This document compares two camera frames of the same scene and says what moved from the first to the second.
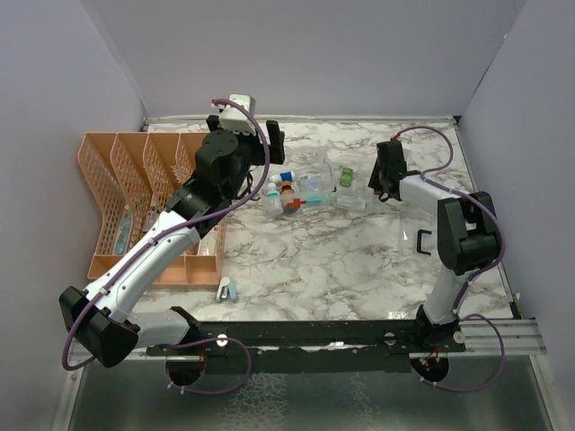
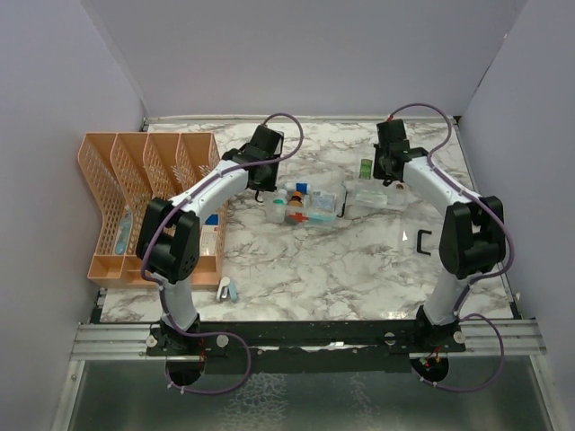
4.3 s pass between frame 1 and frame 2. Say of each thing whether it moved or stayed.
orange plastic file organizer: stayed
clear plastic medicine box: moved
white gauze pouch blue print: stayed
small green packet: moved
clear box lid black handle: stayed
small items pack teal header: moved
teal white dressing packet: moved
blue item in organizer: stayed
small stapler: stayed
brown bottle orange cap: moved
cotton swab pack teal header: moved
